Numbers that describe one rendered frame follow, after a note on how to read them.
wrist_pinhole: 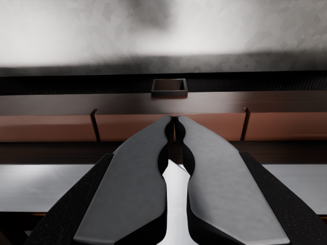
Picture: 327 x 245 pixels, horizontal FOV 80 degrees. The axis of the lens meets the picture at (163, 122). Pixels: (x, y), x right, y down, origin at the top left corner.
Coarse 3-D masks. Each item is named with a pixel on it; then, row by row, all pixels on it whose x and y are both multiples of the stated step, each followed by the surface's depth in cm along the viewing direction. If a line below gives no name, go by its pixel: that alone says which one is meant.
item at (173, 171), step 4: (168, 160) 21; (168, 164) 22; (172, 164) 22; (176, 164) 22; (168, 168) 22; (172, 168) 22; (176, 168) 22; (180, 168) 22; (164, 172) 22; (168, 172) 22; (172, 172) 22; (176, 172) 22; (180, 172) 22; (184, 172) 22; (164, 176) 23; (168, 176) 23; (172, 176) 23; (176, 176) 23; (180, 176) 23; (184, 176) 23; (188, 176) 23
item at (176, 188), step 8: (168, 184) 24; (176, 184) 23; (184, 184) 23; (168, 192) 24; (176, 192) 24; (184, 192) 24; (168, 200) 25; (176, 200) 25; (184, 200) 25; (168, 208) 26; (176, 208) 26; (184, 208) 26
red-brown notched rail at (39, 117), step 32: (0, 96) 29; (32, 96) 28; (64, 96) 28; (96, 96) 27; (128, 96) 27; (160, 96) 27; (192, 96) 26; (224, 96) 26; (256, 96) 26; (288, 96) 26; (320, 96) 25; (0, 128) 24; (32, 128) 24; (64, 128) 24; (96, 128) 25; (128, 128) 24; (224, 128) 24; (256, 128) 23; (288, 128) 23; (320, 128) 23
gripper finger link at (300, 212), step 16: (256, 160) 8; (256, 176) 8; (272, 176) 8; (272, 192) 7; (288, 192) 7; (272, 208) 6; (288, 208) 6; (304, 208) 6; (288, 224) 6; (304, 224) 6; (320, 224) 6; (304, 240) 6; (320, 240) 6
